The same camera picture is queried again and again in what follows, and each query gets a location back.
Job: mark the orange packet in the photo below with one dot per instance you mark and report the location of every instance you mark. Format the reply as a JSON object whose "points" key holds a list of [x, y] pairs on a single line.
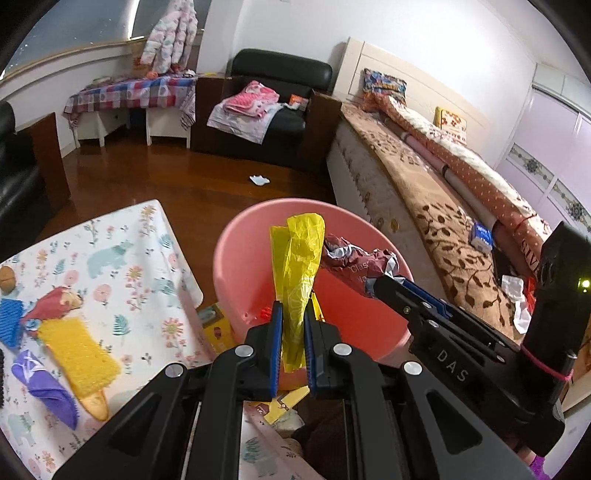
{"points": [[298, 101]]}

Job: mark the white crumpled plastic bag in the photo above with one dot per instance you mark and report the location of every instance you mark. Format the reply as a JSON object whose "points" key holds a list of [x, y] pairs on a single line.
{"points": [[515, 288]]}

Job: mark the lilac wardrobe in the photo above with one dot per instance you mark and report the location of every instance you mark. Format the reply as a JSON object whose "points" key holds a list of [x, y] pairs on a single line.
{"points": [[554, 138]]}

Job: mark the black armchair with wooden arms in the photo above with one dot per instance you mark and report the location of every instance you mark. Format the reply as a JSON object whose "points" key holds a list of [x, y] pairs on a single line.
{"points": [[281, 69], [18, 184]]}

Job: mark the maroon wrapper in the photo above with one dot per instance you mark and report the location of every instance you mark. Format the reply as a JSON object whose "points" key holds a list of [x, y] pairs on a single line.
{"points": [[351, 267]]}

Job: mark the checked tablecloth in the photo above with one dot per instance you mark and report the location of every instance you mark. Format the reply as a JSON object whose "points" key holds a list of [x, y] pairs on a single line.
{"points": [[129, 92]]}

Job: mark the pink folded clothing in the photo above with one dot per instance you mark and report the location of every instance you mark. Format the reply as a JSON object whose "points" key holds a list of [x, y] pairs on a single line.
{"points": [[251, 99]]}

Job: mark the blue tissue packet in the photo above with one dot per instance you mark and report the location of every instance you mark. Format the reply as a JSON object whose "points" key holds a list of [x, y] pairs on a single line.
{"points": [[481, 236]]}

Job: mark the white bed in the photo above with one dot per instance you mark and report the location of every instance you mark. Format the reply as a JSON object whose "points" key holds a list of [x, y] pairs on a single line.
{"points": [[369, 194]]}

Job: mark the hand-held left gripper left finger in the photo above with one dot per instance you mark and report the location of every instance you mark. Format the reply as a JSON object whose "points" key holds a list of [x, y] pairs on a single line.
{"points": [[276, 350]]}

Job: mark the purple wrapper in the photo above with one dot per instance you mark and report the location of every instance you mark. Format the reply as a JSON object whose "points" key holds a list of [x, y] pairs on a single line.
{"points": [[46, 387]]}

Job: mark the white side table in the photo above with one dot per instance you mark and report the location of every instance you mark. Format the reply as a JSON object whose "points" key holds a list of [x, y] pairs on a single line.
{"points": [[87, 127], [168, 124]]}

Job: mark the pink plastic bucket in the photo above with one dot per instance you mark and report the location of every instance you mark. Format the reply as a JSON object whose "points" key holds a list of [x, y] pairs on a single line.
{"points": [[249, 258]]}

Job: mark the dark curved window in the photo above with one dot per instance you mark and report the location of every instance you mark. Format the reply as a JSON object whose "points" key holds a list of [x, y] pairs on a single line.
{"points": [[69, 23]]}

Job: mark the pastel puffer jacket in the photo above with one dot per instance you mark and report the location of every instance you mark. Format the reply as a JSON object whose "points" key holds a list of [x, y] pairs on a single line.
{"points": [[168, 37]]}

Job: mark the brown leaf-print blanket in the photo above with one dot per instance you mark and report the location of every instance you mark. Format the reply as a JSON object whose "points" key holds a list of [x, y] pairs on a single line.
{"points": [[429, 207]]}

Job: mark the rolled pink mat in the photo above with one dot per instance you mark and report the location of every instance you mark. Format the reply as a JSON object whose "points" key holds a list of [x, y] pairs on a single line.
{"points": [[438, 164]]}

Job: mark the red wrapper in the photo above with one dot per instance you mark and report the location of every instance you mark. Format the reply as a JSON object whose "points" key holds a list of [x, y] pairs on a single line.
{"points": [[53, 307]]}

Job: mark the white crumpled paper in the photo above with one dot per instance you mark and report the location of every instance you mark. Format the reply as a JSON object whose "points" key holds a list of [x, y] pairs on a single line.
{"points": [[259, 180]]}

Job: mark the yellow sponge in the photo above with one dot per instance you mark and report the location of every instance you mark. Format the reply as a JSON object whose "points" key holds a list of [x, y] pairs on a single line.
{"points": [[78, 355]]}

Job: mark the brown round nut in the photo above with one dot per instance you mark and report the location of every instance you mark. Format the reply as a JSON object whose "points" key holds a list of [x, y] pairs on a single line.
{"points": [[7, 279]]}

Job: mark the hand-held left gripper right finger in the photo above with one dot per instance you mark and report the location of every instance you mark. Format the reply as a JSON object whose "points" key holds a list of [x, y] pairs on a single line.
{"points": [[310, 355]]}

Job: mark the yellow printed pillow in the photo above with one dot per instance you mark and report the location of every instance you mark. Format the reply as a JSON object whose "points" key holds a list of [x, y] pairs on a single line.
{"points": [[450, 121]]}

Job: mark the colourful printed pillow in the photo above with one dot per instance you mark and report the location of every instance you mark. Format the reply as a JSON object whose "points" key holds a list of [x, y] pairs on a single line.
{"points": [[383, 87]]}

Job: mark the pale printed cloth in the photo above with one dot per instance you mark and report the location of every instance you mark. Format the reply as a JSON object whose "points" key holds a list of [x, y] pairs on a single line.
{"points": [[240, 127]]}

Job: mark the yellow cardboard box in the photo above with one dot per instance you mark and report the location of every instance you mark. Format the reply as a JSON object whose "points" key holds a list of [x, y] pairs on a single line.
{"points": [[217, 332]]}

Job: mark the blue bristle brush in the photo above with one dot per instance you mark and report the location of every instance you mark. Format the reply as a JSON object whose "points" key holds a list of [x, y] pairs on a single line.
{"points": [[10, 323]]}

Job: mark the yellow plastic bag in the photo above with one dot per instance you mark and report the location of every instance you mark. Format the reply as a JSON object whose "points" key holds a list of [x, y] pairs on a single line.
{"points": [[295, 277]]}

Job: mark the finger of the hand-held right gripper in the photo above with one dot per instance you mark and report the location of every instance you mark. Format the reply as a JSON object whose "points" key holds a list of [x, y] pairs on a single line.
{"points": [[397, 295], [427, 297]]}

